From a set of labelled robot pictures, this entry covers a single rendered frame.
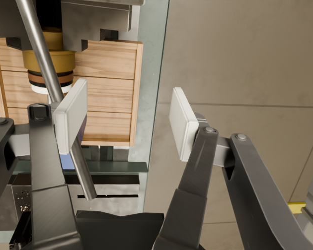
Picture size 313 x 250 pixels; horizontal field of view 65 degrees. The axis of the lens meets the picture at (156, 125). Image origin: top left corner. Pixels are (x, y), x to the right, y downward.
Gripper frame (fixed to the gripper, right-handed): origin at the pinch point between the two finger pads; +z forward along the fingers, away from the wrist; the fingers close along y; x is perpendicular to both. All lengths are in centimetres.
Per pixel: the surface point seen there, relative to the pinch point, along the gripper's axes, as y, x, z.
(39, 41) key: -7.8, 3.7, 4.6
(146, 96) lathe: 7, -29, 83
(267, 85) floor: 95, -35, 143
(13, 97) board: -30, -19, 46
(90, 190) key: -3.3, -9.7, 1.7
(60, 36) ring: -12.0, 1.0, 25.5
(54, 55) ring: -12.5, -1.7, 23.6
